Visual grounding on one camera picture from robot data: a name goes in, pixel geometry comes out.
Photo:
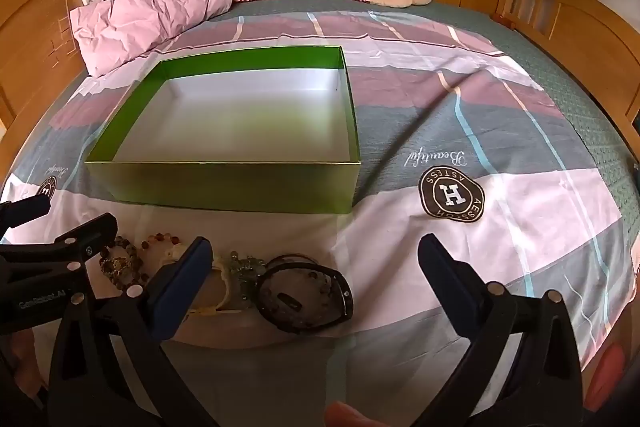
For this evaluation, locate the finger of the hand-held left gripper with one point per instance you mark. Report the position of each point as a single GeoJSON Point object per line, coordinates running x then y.
{"type": "Point", "coordinates": [85, 234]}
{"type": "Point", "coordinates": [30, 208]}

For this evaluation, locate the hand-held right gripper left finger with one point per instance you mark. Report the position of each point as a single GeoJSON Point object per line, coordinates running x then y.
{"type": "Point", "coordinates": [186, 287]}

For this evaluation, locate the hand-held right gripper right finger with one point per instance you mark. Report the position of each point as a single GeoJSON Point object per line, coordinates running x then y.
{"type": "Point", "coordinates": [445, 279]}

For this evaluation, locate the black wristwatch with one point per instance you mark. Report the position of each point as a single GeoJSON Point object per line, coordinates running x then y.
{"type": "Point", "coordinates": [345, 302]}

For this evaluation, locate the green cardboard box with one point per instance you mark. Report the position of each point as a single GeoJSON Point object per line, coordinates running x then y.
{"type": "Point", "coordinates": [225, 187]}

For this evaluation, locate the silver bangle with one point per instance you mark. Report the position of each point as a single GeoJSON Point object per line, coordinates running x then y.
{"type": "Point", "coordinates": [295, 257]}

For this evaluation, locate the person's knee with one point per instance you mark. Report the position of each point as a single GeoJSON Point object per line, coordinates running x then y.
{"type": "Point", "coordinates": [347, 414]}

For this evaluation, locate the patchwork printed blanket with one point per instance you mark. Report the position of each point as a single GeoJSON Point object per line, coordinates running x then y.
{"type": "Point", "coordinates": [450, 82]}

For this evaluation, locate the pink pillow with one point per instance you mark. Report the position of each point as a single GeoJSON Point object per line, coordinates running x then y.
{"type": "Point", "coordinates": [150, 7]}

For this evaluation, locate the teal bed cover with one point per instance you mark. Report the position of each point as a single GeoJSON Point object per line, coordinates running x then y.
{"type": "Point", "coordinates": [575, 82]}

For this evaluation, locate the wooden footboard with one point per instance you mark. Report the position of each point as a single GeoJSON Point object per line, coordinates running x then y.
{"type": "Point", "coordinates": [575, 22]}

